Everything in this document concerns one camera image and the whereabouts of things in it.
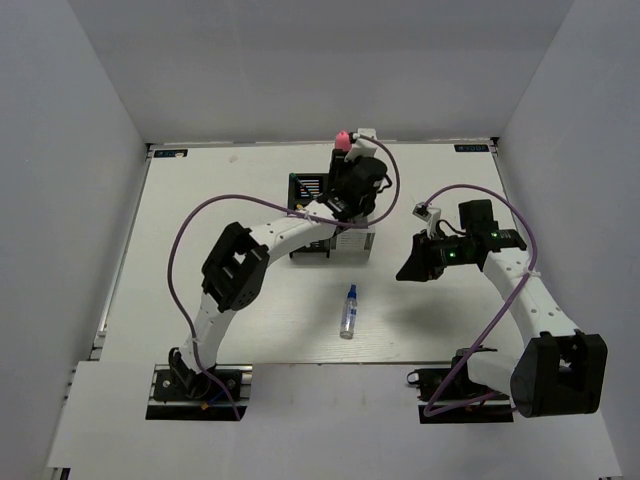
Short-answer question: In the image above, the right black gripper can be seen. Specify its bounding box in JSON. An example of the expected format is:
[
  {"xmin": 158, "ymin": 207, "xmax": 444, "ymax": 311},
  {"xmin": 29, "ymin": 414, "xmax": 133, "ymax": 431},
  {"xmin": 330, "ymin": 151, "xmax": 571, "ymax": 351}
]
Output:
[{"xmin": 397, "ymin": 229, "xmax": 476, "ymax": 283}]

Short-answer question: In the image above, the pink cap candy tube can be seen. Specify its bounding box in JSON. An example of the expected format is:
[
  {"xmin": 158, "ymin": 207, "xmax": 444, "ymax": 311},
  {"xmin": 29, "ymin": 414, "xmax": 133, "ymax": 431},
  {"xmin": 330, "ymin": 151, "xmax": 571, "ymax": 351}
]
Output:
[{"xmin": 334, "ymin": 130, "xmax": 351, "ymax": 152}]

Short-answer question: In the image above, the green gel pen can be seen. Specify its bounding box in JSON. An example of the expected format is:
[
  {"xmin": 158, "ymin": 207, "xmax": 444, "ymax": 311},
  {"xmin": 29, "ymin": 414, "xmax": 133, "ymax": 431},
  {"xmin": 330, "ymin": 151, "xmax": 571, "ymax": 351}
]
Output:
[{"xmin": 289, "ymin": 172, "xmax": 306, "ymax": 192}]

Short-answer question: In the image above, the blue spray bottle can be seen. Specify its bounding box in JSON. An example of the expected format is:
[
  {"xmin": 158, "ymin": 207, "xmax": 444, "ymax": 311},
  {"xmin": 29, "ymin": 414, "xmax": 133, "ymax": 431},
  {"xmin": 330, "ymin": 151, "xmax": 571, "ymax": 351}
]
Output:
[{"xmin": 339, "ymin": 284, "xmax": 357, "ymax": 340}]

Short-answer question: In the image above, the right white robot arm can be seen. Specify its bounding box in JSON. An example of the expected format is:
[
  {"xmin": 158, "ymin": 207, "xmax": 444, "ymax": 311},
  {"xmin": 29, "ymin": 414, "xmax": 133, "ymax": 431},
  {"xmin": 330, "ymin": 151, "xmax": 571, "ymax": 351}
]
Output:
[{"xmin": 396, "ymin": 200, "xmax": 608, "ymax": 418}]

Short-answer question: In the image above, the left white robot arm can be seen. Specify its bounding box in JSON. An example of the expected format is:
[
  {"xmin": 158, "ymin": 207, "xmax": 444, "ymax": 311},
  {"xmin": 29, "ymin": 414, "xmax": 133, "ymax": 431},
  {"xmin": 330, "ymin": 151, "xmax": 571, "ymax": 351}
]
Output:
[{"xmin": 167, "ymin": 142, "xmax": 400, "ymax": 399}]

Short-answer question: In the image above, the black slotted pen holder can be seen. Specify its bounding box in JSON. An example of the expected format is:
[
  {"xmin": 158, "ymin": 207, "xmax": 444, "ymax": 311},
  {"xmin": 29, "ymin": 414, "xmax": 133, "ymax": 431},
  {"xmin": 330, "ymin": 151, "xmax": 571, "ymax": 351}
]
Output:
[{"xmin": 287, "ymin": 173, "xmax": 330, "ymax": 259}]

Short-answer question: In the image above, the white slotted pen holder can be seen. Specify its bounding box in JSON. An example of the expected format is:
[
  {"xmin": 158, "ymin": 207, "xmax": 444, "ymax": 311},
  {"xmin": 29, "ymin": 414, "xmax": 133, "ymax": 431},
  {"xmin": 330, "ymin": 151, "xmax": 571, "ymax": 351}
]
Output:
[{"xmin": 330, "ymin": 226, "xmax": 376, "ymax": 261}]

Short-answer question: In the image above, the right corner label sticker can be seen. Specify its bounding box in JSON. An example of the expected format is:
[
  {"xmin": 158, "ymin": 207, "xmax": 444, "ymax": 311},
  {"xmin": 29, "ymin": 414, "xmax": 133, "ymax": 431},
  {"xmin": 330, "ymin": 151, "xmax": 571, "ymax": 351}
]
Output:
[{"xmin": 454, "ymin": 144, "xmax": 490, "ymax": 153}]

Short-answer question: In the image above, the corner label sticker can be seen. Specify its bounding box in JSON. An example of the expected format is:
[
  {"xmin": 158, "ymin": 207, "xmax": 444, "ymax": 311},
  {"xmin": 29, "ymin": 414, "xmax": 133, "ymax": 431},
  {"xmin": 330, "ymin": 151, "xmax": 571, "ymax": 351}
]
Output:
[
  {"xmin": 454, "ymin": 144, "xmax": 490, "ymax": 153},
  {"xmin": 153, "ymin": 149, "xmax": 188, "ymax": 158}
]

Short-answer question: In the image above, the left corner label sticker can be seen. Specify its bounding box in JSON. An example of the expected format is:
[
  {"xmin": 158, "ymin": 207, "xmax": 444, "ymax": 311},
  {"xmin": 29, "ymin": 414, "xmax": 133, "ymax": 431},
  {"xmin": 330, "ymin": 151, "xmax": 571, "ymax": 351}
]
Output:
[{"xmin": 153, "ymin": 149, "xmax": 188, "ymax": 158}]

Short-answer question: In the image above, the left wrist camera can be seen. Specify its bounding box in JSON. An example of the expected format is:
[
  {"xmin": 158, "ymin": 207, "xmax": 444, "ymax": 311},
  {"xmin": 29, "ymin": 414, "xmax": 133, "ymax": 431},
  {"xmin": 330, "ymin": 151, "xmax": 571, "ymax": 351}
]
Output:
[{"xmin": 346, "ymin": 128, "xmax": 377, "ymax": 161}]

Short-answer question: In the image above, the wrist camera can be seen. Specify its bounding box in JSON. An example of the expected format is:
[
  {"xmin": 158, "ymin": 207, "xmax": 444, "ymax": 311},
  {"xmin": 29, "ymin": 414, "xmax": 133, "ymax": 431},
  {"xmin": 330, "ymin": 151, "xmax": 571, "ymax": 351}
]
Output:
[
  {"xmin": 412, "ymin": 202, "xmax": 441, "ymax": 239},
  {"xmin": 346, "ymin": 128, "xmax": 377, "ymax": 161}
]

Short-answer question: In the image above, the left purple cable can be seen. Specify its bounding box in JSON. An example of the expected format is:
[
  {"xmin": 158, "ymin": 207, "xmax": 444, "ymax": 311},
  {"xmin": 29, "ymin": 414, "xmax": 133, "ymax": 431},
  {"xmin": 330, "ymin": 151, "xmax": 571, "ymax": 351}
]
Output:
[{"xmin": 165, "ymin": 134, "xmax": 401, "ymax": 421}]

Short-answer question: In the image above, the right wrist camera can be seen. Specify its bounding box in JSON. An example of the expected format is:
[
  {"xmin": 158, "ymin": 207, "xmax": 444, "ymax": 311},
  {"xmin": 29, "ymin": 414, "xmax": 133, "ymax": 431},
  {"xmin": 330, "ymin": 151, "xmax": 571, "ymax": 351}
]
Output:
[{"xmin": 412, "ymin": 202, "xmax": 441, "ymax": 239}]

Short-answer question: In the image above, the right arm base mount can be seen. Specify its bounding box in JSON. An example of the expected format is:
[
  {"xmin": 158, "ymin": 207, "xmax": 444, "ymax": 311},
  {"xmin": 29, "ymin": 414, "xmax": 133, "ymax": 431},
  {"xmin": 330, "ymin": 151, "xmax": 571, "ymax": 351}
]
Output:
[{"xmin": 406, "ymin": 367, "xmax": 514, "ymax": 425}]

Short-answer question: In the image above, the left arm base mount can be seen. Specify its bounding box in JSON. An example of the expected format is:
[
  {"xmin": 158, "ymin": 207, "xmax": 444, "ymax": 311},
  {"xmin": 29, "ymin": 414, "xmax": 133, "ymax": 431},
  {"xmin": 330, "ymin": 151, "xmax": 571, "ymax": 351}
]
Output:
[{"xmin": 145, "ymin": 364, "xmax": 253, "ymax": 422}]

